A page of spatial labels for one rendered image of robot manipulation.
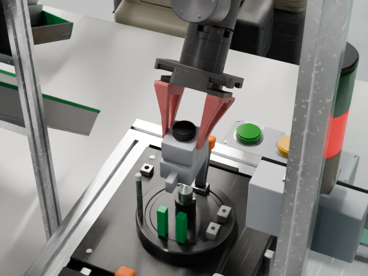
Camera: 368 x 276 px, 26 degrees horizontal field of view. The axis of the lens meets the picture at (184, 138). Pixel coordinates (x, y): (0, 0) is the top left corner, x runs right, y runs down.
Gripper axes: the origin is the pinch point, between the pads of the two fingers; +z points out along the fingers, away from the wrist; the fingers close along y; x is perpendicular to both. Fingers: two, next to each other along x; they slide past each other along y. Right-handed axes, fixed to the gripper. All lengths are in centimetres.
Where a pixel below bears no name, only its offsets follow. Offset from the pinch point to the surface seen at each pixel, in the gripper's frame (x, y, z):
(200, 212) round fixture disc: 10.0, 1.9, 11.0
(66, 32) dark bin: 1.4, -20.0, -9.2
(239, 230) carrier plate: 11.7, 7.7, 12.2
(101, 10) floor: 201, -107, -10
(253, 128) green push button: 28.0, 2.5, -0.4
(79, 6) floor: 200, -116, -9
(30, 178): 22.8, -31.5, 17.5
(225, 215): 8.8, 5.8, 10.0
